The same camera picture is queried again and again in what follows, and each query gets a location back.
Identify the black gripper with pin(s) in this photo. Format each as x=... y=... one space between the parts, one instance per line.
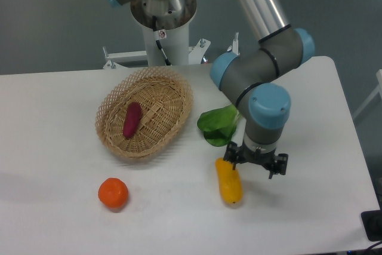
x=275 y=164

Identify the yellow mango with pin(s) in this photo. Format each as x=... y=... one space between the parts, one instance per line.
x=229 y=182

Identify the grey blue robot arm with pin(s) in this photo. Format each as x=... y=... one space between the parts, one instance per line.
x=248 y=82

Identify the green bok choy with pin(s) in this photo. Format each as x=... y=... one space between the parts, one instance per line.
x=219 y=125

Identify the woven wicker basket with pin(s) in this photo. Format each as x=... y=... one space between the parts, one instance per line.
x=166 y=100

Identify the black device at table edge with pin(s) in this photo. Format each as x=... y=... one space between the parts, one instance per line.
x=372 y=224

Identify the purple sweet potato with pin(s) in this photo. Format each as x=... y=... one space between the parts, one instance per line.
x=132 y=119

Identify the orange tangerine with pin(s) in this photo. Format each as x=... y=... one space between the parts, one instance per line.
x=113 y=193

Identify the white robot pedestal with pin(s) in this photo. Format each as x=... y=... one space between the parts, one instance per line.
x=165 y=28

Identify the white frame at right edge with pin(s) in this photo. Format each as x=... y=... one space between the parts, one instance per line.
x=370 y=100

